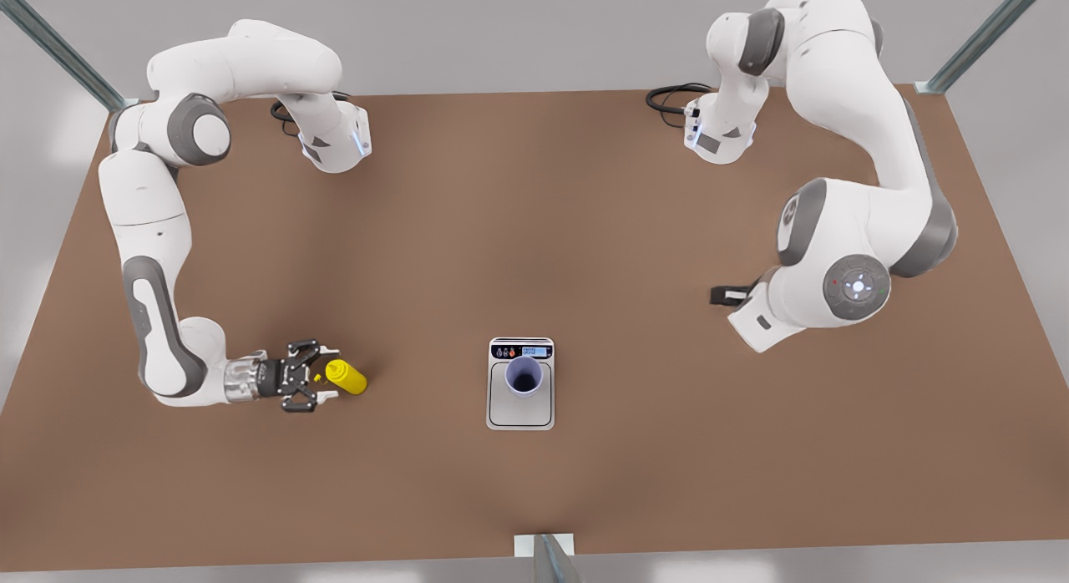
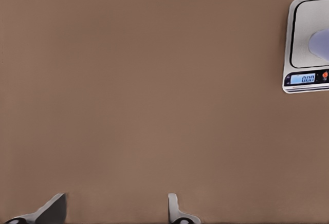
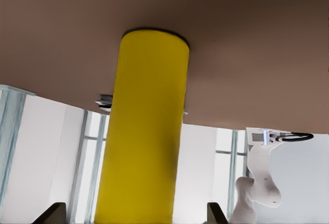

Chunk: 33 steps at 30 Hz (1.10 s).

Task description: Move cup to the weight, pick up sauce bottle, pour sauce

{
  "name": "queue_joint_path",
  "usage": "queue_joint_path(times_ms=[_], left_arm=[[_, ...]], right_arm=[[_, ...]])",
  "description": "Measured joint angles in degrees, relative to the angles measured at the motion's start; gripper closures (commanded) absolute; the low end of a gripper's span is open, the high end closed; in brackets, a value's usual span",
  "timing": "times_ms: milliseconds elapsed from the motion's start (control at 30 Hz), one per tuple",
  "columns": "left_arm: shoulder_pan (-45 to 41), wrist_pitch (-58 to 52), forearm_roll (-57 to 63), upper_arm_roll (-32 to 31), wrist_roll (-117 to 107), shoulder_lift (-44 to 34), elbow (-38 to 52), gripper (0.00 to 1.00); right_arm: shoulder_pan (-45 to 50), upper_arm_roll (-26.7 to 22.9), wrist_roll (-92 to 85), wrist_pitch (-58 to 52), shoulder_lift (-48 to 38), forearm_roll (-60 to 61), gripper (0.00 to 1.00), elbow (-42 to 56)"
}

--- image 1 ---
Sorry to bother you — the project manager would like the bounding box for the yellow sauce bottle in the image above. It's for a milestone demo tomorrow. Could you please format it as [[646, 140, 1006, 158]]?
[[315, 359, 369, 396]]

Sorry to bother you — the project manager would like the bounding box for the light purple cup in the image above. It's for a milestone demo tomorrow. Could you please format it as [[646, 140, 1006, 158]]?
[[505, 355, 547, 398]]

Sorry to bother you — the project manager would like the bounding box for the silver kitchen scale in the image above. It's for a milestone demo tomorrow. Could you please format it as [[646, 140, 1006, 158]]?
[[486, 337, 556, 432]]

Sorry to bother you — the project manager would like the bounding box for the black cable loop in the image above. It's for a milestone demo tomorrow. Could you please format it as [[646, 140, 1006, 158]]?
[[645, 83, 716, 129], [269, 91, 352, 138]]

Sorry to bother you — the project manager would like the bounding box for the silver frame post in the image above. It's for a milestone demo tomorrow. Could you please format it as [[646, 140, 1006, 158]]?
[[914, 0, 1055, 96], [0, 0, 128, 113], [513, 533, 578, 583]]

